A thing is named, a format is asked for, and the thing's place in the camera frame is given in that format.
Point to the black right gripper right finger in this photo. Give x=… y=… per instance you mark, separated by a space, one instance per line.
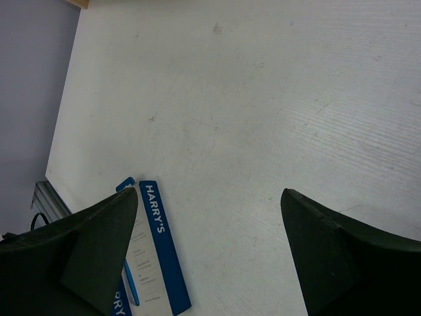
x=346 y=267

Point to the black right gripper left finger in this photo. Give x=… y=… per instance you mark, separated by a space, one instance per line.
x=71 y=266

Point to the wooden three-tier shelf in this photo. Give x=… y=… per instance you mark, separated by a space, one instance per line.
x=83 y=4

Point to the grey blue razor pack middle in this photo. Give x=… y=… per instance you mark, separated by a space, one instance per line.
x=121 y=305

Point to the grey blue razor pack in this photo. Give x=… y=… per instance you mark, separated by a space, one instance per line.
x=152 y=274
x=121 y=305

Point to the grey blue razor pack upper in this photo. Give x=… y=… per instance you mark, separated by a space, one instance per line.
x=152 y=274

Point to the aluminium rail frame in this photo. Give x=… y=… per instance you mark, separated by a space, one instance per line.
x=47 y=201

